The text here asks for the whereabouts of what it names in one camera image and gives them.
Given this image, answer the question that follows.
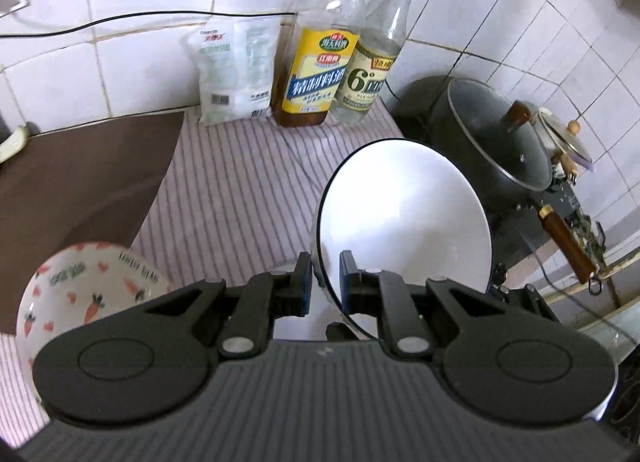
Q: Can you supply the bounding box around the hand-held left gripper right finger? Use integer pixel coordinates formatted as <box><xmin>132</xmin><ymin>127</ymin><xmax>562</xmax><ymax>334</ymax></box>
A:
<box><xmin>339</xmin><ymin>251</ymin><xmax>507</xmax><ymax>359</ymax></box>

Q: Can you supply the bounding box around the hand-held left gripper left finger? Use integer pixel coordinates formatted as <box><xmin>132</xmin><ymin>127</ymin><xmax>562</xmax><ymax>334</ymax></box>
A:
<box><xmin>145</xmin><ymin>251</ymin><xmax>313</xmax><ymax>359</ymax></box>

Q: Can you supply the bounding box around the white ribbed bowl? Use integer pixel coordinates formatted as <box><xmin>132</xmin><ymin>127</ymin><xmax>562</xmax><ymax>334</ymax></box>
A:
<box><xmin>309</xmin><ymin>138</ymin><xmax>494</xmax><ymax>341</ymax></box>

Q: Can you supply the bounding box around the white bowl with carrot print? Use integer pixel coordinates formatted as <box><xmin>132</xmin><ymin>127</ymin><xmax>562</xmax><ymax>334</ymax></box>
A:
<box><xmin>15</xmin><ymin>241</ymin><xmax>172</xmax><ymax>407</ymax></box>

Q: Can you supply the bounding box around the striped purple cloth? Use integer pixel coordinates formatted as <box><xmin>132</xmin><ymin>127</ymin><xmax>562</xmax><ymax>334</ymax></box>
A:
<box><xmin>0</xmin><ymin>96</ymin><xmax>407</xmax><ymax>449</ymax></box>

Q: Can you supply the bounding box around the dark cooking pot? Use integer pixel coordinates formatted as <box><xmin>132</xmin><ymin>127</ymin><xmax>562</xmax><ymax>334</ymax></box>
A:
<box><xmin>392</xmin><ymin>74</ymin><xmax>554</xmax><ymax>224</ymax></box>

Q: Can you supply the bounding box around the glass lid with wooden knob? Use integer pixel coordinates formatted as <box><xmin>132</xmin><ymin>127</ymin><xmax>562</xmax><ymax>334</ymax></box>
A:
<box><xmin>446</xmin><ymin>78</ymin><xmax>553</xmax><ymax>192</ymax></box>

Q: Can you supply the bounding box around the clear vinegar bottle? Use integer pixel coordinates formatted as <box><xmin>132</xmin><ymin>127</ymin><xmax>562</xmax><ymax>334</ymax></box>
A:
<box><xmin>330</xmin><ymin>0</ymin><xmax>424</xmax><ymax>126</ymax></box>

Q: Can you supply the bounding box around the yellow label cooking wine bottle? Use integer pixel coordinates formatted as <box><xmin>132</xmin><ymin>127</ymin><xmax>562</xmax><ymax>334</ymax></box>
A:
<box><xmin>270</xmin><ymin>0</ymin><xmax>369</xmax><ymax>129</ymax></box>

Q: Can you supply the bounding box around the white salt bag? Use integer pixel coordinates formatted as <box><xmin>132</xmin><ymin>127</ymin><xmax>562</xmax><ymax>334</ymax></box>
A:
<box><xmin>182</xmin><ymin>16</ymin><xmax>282</xmax><ymax>127</ymax></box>

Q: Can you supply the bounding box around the brown mat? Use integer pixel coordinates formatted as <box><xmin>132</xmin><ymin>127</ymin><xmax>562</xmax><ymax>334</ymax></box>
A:
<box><xmin>0</xmin><ymin>109</ymin><xmax>187</xmax><ymax>336</ymax></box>

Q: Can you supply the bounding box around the small white pot with lid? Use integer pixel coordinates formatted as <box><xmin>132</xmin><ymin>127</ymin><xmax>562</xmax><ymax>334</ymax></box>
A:
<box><xmin>532</xmin><ymin>107</ymin><xmax>597</xmax><ymax>184</ymax></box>

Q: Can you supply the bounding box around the tan pole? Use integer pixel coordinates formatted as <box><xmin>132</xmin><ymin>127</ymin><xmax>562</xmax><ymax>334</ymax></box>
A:
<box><xmin>544</xmin><ymin>247</ymin><xmax>640</xmax><ymax>304</ymax></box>

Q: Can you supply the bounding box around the wooden pan handle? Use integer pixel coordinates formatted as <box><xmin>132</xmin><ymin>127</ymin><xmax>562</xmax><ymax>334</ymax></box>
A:
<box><xmin>537</xmin><ymin>207</ymin><xmax>602</xmax><ymax>284</ymax></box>

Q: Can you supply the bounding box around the black power cable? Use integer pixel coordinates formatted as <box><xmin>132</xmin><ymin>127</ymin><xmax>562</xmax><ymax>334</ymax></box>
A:
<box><xmin>0</xmin><ymin>9</ymin><xmax>302</xmax><ymax>39</ymax></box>

